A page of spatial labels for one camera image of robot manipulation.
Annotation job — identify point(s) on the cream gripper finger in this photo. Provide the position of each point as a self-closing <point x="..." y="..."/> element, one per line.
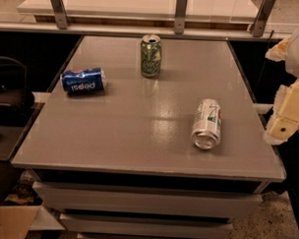
<point x="284" y="121"/>
<point x="278" y="52"/>

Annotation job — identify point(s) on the silver 7up can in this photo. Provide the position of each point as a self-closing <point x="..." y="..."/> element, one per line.
<point x="207" y="125"/>

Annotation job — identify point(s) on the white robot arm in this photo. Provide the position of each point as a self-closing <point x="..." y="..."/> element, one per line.
<point x="292" y="55"/>

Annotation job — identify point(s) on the green soda can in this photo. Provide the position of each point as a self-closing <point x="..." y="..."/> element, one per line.
<point x="151" y="47"/>

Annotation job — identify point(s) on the blue pepsi can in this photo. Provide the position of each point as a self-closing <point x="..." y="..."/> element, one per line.
<point x="83" y="81"/>

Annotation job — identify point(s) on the grey drawer cabinet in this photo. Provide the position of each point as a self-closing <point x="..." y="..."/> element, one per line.
<point x="121" y="164"/>

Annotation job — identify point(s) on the black chair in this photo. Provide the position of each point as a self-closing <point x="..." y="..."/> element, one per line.
<point x="16" y="97"/>

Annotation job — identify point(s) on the cardboard box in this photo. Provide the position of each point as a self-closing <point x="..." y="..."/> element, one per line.
<point x="17" y="214"/>

